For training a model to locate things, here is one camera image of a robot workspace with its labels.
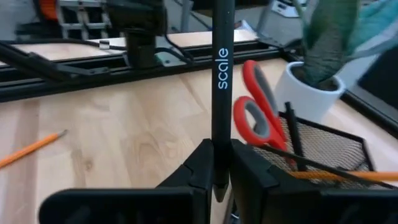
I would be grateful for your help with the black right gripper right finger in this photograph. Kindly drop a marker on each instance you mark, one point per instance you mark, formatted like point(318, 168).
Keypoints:
point(280, 199)

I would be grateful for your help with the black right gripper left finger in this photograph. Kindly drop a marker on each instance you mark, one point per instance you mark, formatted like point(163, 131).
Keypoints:
point(174, 202)

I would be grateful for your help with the black ballpoint pen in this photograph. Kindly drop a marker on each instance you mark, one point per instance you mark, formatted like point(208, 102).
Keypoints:
point(223, 109)
point(314, 162)
point(293, 133)

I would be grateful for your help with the black mesh desk organizer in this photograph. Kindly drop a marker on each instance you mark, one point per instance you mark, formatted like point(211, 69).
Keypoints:
point(335, 149)

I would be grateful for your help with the yellow wooden pencil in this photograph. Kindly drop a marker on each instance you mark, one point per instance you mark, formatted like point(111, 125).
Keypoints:
point(357, 176)
point(31, 148)

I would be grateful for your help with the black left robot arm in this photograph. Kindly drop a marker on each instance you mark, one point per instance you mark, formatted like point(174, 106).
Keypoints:
point(140, 37)

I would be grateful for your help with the green plant in white pot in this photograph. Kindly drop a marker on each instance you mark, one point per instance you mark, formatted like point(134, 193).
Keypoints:
point(298, 96)

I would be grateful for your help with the black metal table frame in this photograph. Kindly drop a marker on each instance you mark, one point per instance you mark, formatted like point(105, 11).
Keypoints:
point(186, 70)

